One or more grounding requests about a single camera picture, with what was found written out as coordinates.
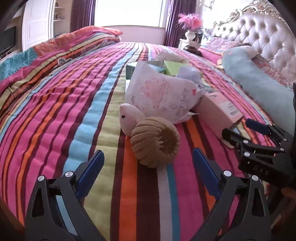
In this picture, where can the purple curtain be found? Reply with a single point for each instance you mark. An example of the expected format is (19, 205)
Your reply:
(173, 31)
(82, 14)

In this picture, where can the white pink printed plastic bag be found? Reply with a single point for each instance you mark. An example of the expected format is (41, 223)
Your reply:
(157, 94)

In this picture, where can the purple curtain left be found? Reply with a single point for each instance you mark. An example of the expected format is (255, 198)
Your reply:
(82, 14)

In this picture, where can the white wall cabinet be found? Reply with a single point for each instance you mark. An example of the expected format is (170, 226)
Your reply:
(40, 20)

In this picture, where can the striped colourful bedspread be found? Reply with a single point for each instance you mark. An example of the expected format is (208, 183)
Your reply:
(57, 117)

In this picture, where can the white paper trash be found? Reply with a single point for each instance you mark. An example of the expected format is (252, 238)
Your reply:
(163, 55)

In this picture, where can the pink feather flower vase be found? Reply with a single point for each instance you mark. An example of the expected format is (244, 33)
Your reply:
(193, 26)

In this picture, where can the black flat television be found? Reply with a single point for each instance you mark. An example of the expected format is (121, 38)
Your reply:
(8, 40)

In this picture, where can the light blue long pillow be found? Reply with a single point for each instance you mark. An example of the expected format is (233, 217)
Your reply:
(276, 100)

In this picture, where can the pink cardboard box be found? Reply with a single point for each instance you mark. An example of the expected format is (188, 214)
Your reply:
(218, 113)

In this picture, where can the tufted white headboard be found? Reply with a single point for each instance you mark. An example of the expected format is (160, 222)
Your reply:
(260, 24)

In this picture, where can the pink snail plush toy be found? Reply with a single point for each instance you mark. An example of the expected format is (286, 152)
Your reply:
(155, 141)

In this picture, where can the green tissue box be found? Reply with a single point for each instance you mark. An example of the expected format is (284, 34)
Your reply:
(166, 67)

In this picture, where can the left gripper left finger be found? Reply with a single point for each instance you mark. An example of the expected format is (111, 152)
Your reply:
(55, 210)

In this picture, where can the folded colourful quilt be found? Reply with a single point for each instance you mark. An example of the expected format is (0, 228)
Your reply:
(14, 66)

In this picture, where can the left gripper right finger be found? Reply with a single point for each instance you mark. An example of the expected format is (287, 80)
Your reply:
(251, 220)

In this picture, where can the pink patterned pillow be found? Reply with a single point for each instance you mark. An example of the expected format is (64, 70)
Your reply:
(228, 55)

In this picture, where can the purple curtain right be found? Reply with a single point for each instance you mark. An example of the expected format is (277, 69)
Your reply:
(173, 31)

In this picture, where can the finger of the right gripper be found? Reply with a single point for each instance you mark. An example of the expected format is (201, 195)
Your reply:
(274, 132)
(250, 150)

